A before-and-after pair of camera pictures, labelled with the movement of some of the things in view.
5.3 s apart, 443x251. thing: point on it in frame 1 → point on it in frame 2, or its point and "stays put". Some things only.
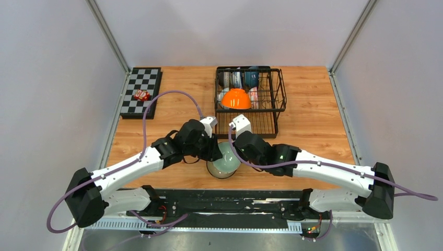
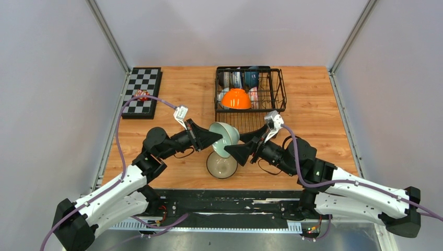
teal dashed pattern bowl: x=221 y=94 stays put
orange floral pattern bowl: x=254 y=102 stays put
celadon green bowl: x=230 y=161 → x=230 y=136
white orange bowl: x=236 y=99 stays put
